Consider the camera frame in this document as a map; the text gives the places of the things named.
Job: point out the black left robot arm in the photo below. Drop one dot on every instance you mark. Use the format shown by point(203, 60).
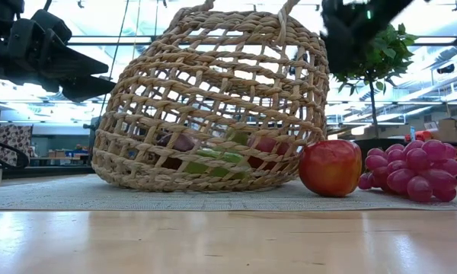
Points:
point(4, 5)

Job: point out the green cucumber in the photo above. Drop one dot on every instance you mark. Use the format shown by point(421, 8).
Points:
point(228, 157)

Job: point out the small red yellow apple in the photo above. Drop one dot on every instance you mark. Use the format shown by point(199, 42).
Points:
point(329, 169)

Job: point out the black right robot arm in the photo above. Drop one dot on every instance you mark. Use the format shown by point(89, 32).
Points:
point(388, 9)

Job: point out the brown patterned cushion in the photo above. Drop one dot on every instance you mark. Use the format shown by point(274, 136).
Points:
point(11, 142)

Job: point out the woven seagrass basket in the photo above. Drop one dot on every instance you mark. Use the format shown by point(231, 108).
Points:
point(228, 26)

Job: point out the grey woven placemat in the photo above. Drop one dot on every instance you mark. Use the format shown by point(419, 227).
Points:
point(61, 198)

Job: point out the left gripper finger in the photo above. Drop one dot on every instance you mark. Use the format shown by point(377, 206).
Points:
point(64, 61)
point(87, 87)

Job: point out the green artificial tree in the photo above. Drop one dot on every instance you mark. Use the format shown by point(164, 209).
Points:
point(388, 53)

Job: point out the red plastic container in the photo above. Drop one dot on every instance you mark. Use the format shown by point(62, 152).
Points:
point(420, 136)

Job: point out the purple grape bunch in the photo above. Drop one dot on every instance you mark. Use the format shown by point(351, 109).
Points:
point(419, 173)

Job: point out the cardboard box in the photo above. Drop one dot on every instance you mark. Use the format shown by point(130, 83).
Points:
point(455, 129)

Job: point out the black plant pot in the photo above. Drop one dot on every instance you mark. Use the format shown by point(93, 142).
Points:
point(377, 142)

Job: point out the small black hung camera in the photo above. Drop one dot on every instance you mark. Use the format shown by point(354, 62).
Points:
point(446, 69)

